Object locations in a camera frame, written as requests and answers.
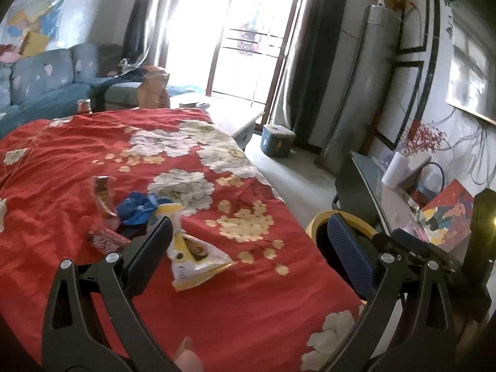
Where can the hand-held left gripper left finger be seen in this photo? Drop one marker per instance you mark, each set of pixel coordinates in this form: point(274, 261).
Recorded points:
point(151, 255)

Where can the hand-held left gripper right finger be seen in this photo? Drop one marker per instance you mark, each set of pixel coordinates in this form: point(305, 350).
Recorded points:
point(348, 252)

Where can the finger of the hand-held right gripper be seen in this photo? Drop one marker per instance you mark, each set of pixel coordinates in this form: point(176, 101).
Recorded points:
point(410, 242)

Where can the yellow white snack packet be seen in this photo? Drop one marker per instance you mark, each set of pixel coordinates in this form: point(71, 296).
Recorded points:
point(193, 259)

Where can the yellow trash bin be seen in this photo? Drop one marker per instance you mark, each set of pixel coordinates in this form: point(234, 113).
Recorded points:
point(314, 221)

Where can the colourful picture book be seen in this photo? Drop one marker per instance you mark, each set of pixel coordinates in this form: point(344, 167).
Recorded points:
point(445, 213)

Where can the red snack wrapper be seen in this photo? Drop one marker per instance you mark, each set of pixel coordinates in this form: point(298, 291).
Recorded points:
point(106, 238)

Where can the blue wrapper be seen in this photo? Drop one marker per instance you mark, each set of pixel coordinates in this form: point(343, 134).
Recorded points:
point(135, 207)

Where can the glass top tv stand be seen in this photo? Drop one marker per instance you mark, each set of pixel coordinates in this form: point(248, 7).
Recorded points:
point(364, 186)

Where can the paper towel roll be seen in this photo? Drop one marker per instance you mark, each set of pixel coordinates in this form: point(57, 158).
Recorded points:
point(395, 168)

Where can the brown snack wrapper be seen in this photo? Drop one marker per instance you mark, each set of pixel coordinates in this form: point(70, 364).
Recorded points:
point(104, 195)

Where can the red artificial flowers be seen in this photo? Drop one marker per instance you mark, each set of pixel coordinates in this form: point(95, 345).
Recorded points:
point(422, 137)

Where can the red floral blanket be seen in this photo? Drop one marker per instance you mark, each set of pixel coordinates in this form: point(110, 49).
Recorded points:
point(252, 298)

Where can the blue storage stool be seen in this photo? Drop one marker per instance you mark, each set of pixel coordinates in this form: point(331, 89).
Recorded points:
point(277, 141)

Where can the dark flat box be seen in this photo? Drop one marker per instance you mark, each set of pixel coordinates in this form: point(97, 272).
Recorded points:
point(193, 105)

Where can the metal can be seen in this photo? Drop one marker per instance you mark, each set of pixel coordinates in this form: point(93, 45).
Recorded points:
point(84, 106)

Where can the brown paper bag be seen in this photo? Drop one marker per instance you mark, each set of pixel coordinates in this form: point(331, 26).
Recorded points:
point(153, 91)

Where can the standing air conditioner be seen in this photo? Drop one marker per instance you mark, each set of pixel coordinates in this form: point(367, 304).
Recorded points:
point(360, 85)

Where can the dark wide curtain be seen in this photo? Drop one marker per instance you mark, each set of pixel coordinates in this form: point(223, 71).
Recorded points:
point(314, 66)

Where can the blue floral sofa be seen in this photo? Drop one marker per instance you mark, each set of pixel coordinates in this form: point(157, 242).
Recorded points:
point(42, 77)

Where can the glass balcony door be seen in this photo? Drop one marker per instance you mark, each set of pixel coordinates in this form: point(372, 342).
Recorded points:
point(232, 35)

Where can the dark slim curtain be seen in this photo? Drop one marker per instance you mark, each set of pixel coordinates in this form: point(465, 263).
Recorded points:
point(143, 19)

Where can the yellow cushion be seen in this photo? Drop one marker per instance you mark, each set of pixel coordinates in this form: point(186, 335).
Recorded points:
point(35, 44)

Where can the pink floral pillow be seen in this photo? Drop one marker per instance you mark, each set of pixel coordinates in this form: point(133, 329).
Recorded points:
point(8, 52)

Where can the colourful country map poster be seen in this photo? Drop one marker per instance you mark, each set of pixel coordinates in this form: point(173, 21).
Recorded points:
point(35, 17)

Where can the black wall frame decor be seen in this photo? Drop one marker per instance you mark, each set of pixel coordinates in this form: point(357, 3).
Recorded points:
point(407, 85)

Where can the grey framed wall painting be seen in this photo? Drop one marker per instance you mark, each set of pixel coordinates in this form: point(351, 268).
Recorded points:
point(471, 69)

